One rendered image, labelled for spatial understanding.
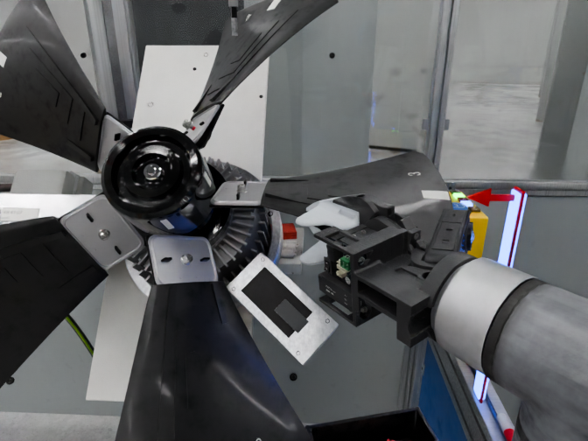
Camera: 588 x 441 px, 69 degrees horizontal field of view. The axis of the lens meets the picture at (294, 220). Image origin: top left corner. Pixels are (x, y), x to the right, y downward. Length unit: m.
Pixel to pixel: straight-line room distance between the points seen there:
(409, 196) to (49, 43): 0.52
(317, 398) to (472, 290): 1.42
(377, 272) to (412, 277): 0.03
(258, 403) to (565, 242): 1.20
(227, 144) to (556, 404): 0.69
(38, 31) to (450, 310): 0.63
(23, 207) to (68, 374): 1.16
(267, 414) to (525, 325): 0.33
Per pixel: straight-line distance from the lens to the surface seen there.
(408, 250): 0.38
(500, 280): 0.31
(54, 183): 0.82
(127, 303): 0.80
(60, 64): 0.69
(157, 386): 0.49
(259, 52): 0.62
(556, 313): 0.30
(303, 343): 0.60
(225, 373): 0.52
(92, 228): 0.59
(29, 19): 0.75
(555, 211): 1.49
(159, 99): 0.93
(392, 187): 0.56
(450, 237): 0.40
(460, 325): 0.31
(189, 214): 0.52
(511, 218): 0.61
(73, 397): 1.95
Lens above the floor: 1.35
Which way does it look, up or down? 21 degrees down
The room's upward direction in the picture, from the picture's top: straight up
